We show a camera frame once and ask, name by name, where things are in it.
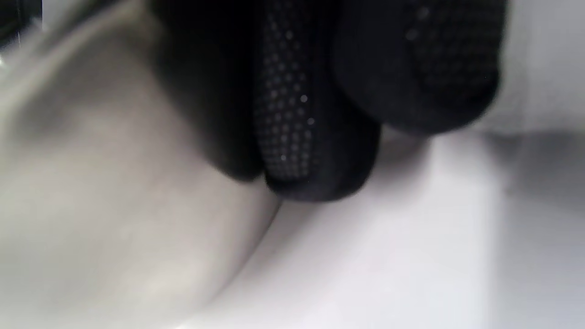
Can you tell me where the person's right hand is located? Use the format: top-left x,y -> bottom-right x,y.
151,0 -> 508,202

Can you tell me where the steel bowl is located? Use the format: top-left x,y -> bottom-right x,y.
0,0 -> 282,329

